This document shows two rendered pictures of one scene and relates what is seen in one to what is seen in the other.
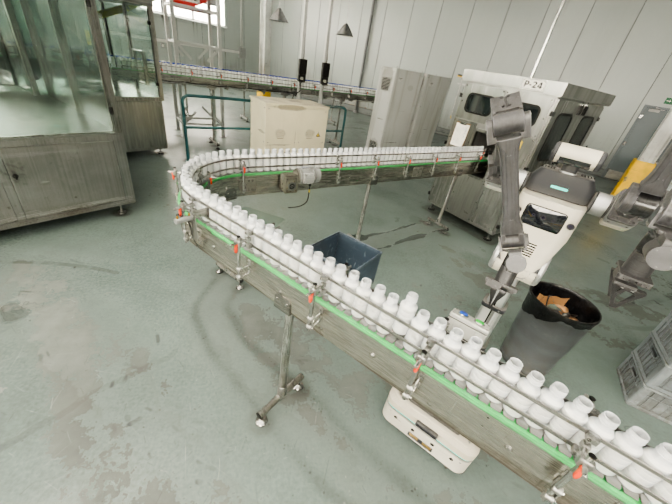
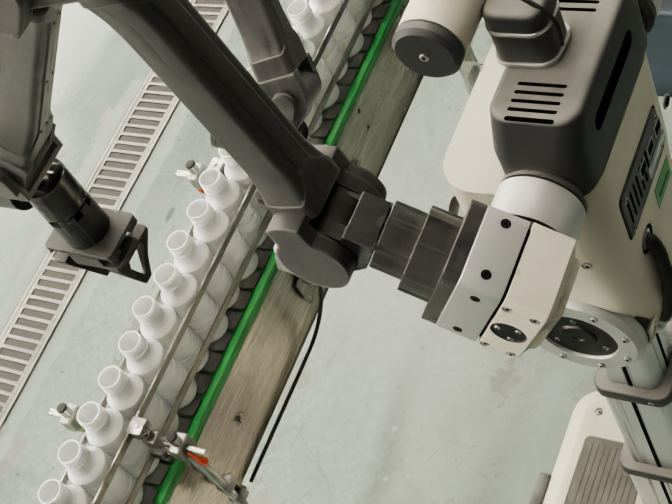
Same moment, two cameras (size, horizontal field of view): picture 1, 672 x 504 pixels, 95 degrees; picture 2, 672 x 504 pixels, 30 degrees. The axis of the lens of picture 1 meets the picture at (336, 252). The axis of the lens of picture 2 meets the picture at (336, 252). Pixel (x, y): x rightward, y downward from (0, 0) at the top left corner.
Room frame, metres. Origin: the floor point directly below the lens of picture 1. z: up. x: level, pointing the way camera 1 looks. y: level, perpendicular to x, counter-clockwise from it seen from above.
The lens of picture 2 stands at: (1.28, -1.73, 2.49)
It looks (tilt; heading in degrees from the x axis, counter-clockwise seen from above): 49 degrees down; 109
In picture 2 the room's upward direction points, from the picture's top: 34 degrees counter-clockwise
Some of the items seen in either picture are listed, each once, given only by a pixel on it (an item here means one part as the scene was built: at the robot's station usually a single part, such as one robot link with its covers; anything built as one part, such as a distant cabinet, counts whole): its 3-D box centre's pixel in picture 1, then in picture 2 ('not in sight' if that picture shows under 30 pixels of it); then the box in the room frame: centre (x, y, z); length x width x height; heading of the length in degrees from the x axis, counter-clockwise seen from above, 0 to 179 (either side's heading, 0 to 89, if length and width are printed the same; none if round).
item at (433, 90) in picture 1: (419, 119); not in sight; (7.92, -1.37, 0.96); 0.82 x 0.50 x 1.91; 130
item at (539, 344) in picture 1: (542, 332); not in sight; (1.84, -1.66, 0.32); 0.45 x 0.45 x 0.64
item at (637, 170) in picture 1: (627, 188); not in sight; (6.50, -5.56, 0.55); 0.40 x 0.40 x 1.10; 58
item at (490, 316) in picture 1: (480, 330); (663, 423); (1.26, -0.83, 0.74); 0.11 x 0.11 x 0.40; 58
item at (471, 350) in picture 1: (467, 357); (220, 238); (0.71, -0.48, 1.08); 0.06 x 0.06 x 0.17
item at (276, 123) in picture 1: (287, 139); not in sight; (5.31, 1.13, 0.59); 1.10 x 0.62 x 1.18; 130
